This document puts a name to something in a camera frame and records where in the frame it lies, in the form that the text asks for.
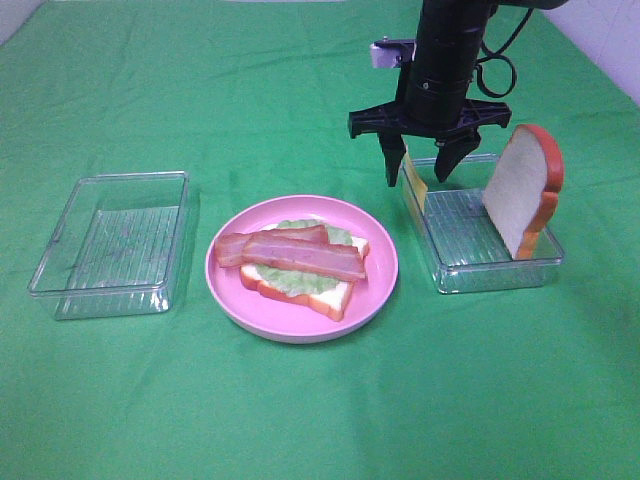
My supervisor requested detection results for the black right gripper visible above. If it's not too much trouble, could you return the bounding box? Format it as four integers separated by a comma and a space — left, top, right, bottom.
348, 99, 512, 187

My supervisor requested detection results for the yellow cheese slice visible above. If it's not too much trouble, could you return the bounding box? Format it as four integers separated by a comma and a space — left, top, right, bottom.
402, 150, 428, 213

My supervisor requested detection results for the bread slice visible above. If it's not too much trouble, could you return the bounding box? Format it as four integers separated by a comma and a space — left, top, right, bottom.
239, 219, 369, 321
482, 124, 565, 260

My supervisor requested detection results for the bacon strip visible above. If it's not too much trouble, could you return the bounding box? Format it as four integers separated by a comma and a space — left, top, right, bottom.
214, 225, 329, 267
241, 233, 367, 281

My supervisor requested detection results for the green lettuce leaf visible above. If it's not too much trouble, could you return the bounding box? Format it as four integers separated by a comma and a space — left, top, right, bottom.
243, 223, 358, 296

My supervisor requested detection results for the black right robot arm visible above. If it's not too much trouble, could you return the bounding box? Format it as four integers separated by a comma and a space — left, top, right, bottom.
348, 1, 511, 186

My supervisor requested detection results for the right clear plastic tray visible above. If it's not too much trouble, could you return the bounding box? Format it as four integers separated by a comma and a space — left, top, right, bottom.
398, 154, 564, 294

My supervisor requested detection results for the clear plastic tray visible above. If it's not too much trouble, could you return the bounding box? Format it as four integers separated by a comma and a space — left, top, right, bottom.
398, 154, 564, 294
28, 171, 189, 320

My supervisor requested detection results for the green tablecloth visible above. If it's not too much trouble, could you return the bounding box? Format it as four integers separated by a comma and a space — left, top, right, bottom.
1, 1, 639, 479

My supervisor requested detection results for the pink round plate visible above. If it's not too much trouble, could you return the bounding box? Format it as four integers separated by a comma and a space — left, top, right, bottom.
205, 195, 399, 344

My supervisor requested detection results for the left clear plastic tray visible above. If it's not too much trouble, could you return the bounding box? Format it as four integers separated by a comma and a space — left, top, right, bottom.
28, 171, 189, 320

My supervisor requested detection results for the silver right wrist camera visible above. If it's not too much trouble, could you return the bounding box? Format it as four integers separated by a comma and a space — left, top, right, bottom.
369, 37, 415, 69

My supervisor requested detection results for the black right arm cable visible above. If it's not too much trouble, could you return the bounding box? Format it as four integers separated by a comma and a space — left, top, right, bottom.
472, 7, 535, 99

